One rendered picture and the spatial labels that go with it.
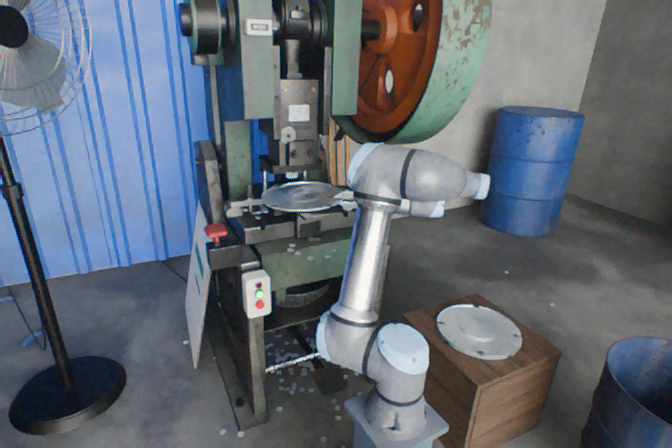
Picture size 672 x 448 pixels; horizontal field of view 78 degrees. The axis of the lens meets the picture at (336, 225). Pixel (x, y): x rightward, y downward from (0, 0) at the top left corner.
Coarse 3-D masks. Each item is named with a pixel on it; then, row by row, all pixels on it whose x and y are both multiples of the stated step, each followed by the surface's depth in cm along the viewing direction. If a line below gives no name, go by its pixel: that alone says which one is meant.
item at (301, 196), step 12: (264, 192) 149; (276, 192) 150; (288, 192) 148; (300, 192) 148; (312, 192) 148; (324, 192) 149; (336, 192) 149; (276, 204) 139; (288, 204) 139; (300, 204) 139; (312, 204) 139; (324, 204) 139
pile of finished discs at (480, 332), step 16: (448, 320) 153; (464, 320) 152; (480, 320) 152; (496, 320) 154; (448, 336) 144; (464, 336) 145; (480, 336) 144; (496, 336) 145; (512, 336) 146; (464, 352) 138; (480, 352) 139; (496, 352) 138; (512, 352) 137
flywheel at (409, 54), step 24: (384, 0) 147; (408, 0) 136; (432, 0) 121; (384, 24) 144; (408, 24) 140; (432, 24) 123; (360, 48) 171; (384, 48) 148; (408, 48) 140; (432, 48) 124; (360, 72) 169; (384, 72) 157; (408, 72) 141; (360, 96) 172; (384, 96) 156; (408, 96) 138; (360, 120) 168; (384, 120) 153
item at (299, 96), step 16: (288, 80) 133; (304, 80) 135; (288, 96) 135; (304, 96) 137; (288, 112) 137; (304, 112) 139; (288, 128) 138; (304, 128) 142; (272, 144) 145; (288, 144) 138; (304, 144) 140; (272, 160) 148; (288, 160) 141; (304, 160) 143
